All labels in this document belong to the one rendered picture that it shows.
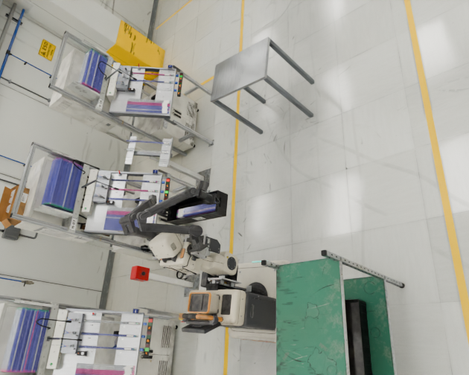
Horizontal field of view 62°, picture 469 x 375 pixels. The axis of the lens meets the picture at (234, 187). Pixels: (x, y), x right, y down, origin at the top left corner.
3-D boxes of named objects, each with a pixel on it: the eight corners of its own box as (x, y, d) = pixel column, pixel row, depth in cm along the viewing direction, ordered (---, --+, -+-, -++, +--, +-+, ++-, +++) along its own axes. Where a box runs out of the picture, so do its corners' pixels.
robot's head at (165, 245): (173, 258, 270) (163, 240, 266) (155, 260, 283) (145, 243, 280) (187, 246, 280) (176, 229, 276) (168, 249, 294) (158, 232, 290)
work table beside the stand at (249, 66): (313, 117, 400) (264, 76, 347) (260, 134, 447) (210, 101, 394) (314, 80, 416) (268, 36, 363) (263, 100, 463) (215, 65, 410)
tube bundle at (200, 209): (179, 219, 325) (176, 217, 323) (180, 210, 328) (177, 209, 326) (222, 210, 292) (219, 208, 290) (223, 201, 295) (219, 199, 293)
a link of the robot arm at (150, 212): (139, 221, 263) (142, 222, 253) (135, 213, 262) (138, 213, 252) (194, 193, 279) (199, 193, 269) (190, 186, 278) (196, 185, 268)
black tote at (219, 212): (176, 225, 327) (166, 222, 319) (179, 205, 333) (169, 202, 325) (225, 216, 289) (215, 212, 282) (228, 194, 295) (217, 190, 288)
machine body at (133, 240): (192, 200, 493) (152, 184, 452) (187, 254, 464) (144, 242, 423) (160, 210, 534) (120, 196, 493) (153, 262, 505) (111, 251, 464)
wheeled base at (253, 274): (300, 344, 321) (282, 343, 305) (243, 339, 363) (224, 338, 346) (303, 263, 346) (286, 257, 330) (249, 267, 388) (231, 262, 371)
